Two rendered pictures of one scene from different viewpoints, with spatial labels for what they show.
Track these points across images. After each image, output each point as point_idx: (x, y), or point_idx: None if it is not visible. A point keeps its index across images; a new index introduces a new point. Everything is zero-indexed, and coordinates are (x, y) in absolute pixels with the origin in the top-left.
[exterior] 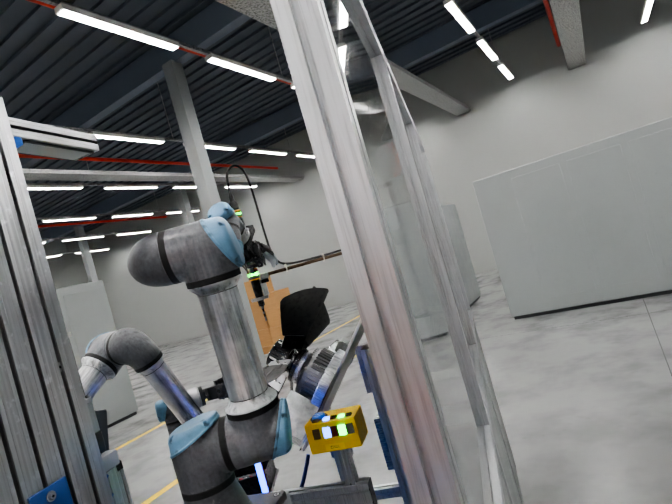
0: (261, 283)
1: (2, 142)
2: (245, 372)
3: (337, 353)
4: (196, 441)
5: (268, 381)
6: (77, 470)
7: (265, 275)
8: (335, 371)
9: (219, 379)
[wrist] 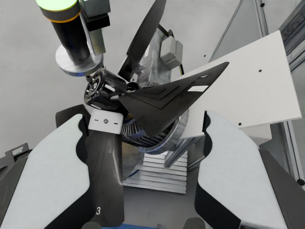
0: (86, 26)
1: None
2: None
3: (182, 116)
4: None
5: (108, 220)
6: None
7: (100, 5)
8: (176, 141)
9: (16, 156)
